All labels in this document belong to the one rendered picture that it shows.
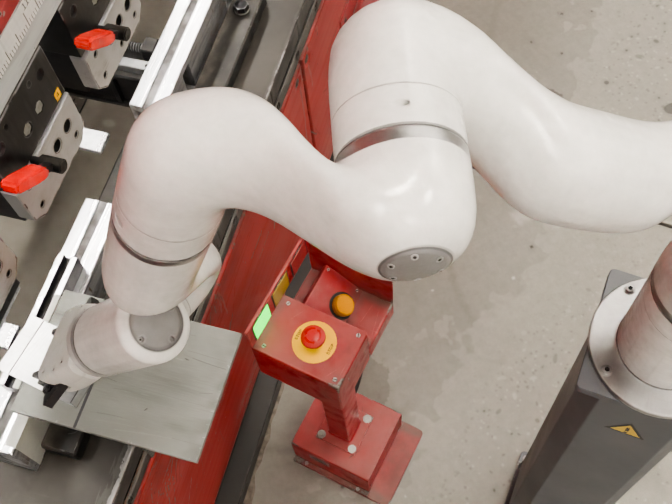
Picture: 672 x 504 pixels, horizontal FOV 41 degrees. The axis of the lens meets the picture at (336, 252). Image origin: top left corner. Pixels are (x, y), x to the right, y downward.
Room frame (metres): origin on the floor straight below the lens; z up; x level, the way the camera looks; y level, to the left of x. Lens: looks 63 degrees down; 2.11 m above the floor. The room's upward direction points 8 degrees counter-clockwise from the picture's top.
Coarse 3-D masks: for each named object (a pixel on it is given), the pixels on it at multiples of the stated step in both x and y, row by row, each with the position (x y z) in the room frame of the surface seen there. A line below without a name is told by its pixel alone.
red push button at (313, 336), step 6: (306, 330) 0.53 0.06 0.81; (312, 330) 0.53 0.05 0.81; (318, 330) 0.53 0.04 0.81; (306, 336) 0.52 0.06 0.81; (312, 336) 0.52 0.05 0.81; (318, 336) 0.52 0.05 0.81; (324, 336) 0.52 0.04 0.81; (306, 342) 0.51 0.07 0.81; (312, 342) 0.51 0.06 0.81; (318, 342) 0.51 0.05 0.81; (312, 348) 0.50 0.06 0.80
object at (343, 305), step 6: (342, 294) 0.62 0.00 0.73; (336, 300) 0.61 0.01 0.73; (342, 300) 0.61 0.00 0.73; (348, 300) 0.61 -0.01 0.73; (336, 306) 0.60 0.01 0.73; (342, 306) 0.60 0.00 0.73; (348, 306) 0.60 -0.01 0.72; (336, 312) 0.59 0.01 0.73; (342, 312) 0.59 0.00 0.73; (348, 312) 0.59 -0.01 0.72
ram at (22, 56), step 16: (0, 0) 0.69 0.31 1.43; (16, 0) 0.71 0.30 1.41; (48, 0) 0.75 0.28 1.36; (0, 16) 0.68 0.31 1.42; (48, 16) 0.74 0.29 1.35; (0, 32) 0.67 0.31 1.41; (32, 32) 0.71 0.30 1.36; (32, 48) 0.69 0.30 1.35; (16, 64) 0.67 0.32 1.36; (0, 80) 0.64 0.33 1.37; (16, 80) 0.65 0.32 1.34; (0, 96) 0.63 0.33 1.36; (0, 112) 0.62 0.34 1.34
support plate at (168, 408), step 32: (192, 352) 0.45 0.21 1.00; (224, 352) 0.44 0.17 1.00; (96, 384) 0.42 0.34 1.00; (128, 384) 0.41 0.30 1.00; (160, 384) 0.41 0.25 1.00; (192, 384) 0.40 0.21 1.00; (224, 384) 0.40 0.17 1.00; (32, 416) 0.39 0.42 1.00; (64, 416) 0.38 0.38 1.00; (96, 416) 0.38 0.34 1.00; (128, 416) 0.37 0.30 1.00; (160, 416) 0.36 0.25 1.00; (192, 416) 0.36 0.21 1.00; (160, 448) 0.32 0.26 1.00; (192, 448) 0.32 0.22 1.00
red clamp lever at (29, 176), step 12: (36, 156) 0.61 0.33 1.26; (48, 156) 0.61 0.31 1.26; (24, 168) 0.57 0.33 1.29; (36, 168) 0.57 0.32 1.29; (48, 168) 0.59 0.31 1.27; (60, 168) 0.59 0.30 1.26; (12, 180) 0.55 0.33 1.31; (24, 180) 0.55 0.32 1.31; (36, 180) 0.56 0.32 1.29; (12, 192) 0.54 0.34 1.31
